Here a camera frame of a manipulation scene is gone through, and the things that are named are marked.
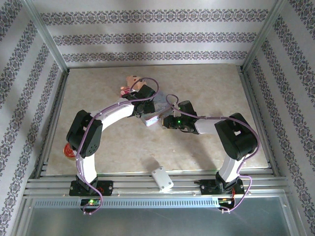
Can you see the blue cartoon tin box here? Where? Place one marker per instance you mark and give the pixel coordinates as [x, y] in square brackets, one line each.
[161, 103]

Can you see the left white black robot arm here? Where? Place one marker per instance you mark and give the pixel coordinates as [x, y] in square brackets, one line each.
[83, 132]

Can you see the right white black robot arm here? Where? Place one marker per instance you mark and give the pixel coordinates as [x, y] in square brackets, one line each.
[236, 137]

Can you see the pink pig plush toy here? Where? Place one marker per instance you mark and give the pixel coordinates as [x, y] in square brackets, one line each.
[133, 79]

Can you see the grey metal panel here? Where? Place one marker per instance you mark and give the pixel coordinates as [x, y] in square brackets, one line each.
[157, 221]

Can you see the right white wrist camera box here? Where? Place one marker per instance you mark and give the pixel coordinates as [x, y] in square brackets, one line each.
[176, 110]

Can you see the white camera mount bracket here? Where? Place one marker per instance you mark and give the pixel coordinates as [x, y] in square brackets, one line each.
[162, 178]

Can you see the aluminium rail frame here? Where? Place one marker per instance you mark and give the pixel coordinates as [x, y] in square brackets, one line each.
[137, 186]

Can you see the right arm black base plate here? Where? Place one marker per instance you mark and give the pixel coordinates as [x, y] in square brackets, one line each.
[208, 188]

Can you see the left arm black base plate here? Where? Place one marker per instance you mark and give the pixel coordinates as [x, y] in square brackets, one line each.
[107, 188]

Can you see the aluminium corner post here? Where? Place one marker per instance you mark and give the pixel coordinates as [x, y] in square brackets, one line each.
[263, 37]
[46, 37]

